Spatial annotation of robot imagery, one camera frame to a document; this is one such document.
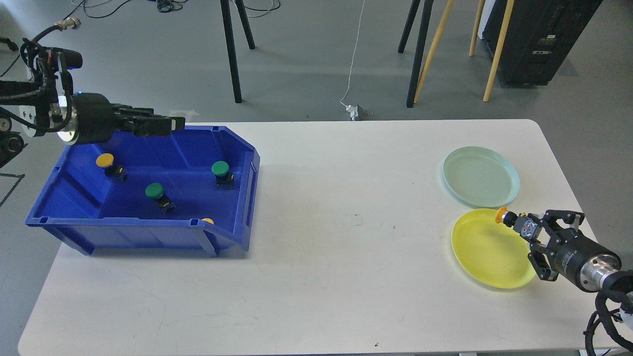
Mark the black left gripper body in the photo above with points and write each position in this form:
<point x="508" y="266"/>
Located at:
<point x="92" y="119"/>

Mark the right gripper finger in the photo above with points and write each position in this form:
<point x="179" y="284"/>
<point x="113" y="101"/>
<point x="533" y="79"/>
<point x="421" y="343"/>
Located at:
<point x="561" y="223"/>
<point x="542" y="258"/>

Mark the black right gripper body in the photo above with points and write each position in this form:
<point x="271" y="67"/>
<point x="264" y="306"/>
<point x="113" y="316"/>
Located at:
<point x="582" y="261"/>

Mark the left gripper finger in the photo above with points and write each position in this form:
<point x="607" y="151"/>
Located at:
<point x="127" y="113"/>
<point x="152" y="126"/>

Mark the yellow push button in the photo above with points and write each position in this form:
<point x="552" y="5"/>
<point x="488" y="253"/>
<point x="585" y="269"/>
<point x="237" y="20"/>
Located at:
<point x="519" y="225"/>
<point x="112" y="170"/>

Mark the green push button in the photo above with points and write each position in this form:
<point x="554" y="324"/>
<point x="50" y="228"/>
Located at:
<point x="223" y="176"/>
<point x="156" y="192"/>

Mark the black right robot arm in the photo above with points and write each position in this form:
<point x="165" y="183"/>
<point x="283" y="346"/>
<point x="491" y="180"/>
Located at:
<point x="610" y="307"/>

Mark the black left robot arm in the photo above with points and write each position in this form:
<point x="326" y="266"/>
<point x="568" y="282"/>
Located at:
<point x="47" y="102"/>

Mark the yellow plate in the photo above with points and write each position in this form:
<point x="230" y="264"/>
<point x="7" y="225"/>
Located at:
<point x="490" y="252"/>

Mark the light green plate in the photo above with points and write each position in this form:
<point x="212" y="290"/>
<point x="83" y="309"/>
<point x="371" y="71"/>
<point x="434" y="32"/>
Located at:
<point x="480" y="177"/>

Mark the blue plastic storage bin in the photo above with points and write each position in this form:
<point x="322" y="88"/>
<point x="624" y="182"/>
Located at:
<point x="82" y="208"/>

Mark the black tripod left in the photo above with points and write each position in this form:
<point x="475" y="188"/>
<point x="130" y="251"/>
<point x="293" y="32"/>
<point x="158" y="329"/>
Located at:
<point x="230" y="42"/>

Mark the wooden stand legs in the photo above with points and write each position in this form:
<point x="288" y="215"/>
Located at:
<point x="420" y="78"/>

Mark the black tripod leg right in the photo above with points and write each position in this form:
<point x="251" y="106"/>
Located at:
<point x="420" y="44"/>

